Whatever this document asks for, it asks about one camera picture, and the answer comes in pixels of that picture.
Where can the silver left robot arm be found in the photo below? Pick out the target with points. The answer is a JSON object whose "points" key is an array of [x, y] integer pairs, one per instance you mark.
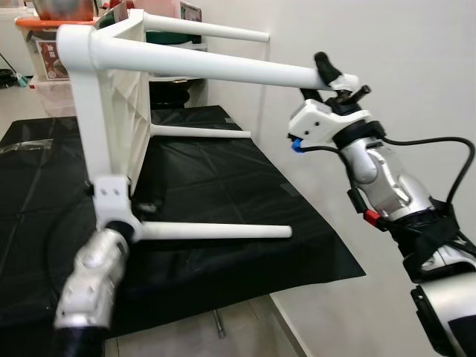
{"points": [[93, 275]]}

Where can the black table cloth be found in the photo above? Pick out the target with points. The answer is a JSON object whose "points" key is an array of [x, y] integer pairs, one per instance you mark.
{"points": [[223, 193]]}

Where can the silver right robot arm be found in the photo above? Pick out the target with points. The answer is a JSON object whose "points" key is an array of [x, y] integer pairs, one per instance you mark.
{"points": [[394, 193]]}

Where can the black round wok stand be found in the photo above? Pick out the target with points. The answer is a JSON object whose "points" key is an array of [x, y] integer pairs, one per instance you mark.
{"points": [[178, 91]]}

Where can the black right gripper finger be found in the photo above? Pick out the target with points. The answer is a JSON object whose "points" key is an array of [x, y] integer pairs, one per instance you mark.
{"points": [[312, 97], [326, 65]]}

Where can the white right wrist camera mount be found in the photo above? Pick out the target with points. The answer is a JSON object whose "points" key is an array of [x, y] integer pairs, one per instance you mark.
{"points": [[320, 123]]}

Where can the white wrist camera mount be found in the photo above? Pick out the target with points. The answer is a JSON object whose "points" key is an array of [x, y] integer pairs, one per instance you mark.
{"points": [[320, 123], [113, 195]]}

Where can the white box with pink lid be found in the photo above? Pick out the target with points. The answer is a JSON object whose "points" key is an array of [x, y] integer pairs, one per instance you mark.
{"points": [[160, 6]]}

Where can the dark framed picture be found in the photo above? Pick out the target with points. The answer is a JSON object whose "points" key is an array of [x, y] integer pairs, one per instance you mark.
{"points": [[191, 10]]}

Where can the bench with white lace cloth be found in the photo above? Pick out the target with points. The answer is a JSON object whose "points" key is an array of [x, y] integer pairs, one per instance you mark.
{"points": [[53, 97]]}

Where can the metal folding table frame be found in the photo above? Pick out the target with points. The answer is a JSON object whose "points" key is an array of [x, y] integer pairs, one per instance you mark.
{"points": [[220, 324]]}

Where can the steel pot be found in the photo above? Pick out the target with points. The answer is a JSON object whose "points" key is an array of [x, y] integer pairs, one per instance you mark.
{"points": [[63, 9]]}

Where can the black floor mop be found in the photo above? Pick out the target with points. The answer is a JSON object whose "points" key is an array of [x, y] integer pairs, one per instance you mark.
{"points": [[7, 78]]}

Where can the white plastic table top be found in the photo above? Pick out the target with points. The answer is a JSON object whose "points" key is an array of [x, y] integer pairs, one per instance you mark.
{"points": [[123, 111]]}

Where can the crinkled clear tape strip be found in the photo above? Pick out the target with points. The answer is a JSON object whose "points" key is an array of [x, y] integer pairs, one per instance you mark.
{"points": [[26, 146]]}

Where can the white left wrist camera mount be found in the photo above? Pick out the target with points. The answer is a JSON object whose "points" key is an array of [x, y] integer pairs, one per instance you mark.
{"points": [[113, 195]]}

